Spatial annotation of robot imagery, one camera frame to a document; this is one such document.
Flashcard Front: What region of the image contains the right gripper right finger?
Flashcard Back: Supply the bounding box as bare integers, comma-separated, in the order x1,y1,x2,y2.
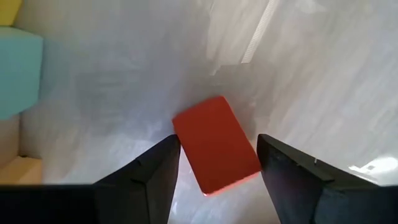
257,133,398,224

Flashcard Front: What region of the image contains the large tan block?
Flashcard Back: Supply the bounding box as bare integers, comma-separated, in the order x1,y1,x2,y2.
0,114,44,185

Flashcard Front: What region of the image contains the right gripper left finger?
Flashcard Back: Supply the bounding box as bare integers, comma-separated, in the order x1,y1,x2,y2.
93,134,181,224

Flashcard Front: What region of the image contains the yellow block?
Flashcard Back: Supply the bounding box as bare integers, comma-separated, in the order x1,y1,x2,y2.
0,0,24,27

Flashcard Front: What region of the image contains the large teal block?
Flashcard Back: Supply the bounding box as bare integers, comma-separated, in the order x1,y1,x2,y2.
0,26,44,121

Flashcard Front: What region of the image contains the red block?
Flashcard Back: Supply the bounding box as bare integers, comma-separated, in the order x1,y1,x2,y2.
172,95,262,197

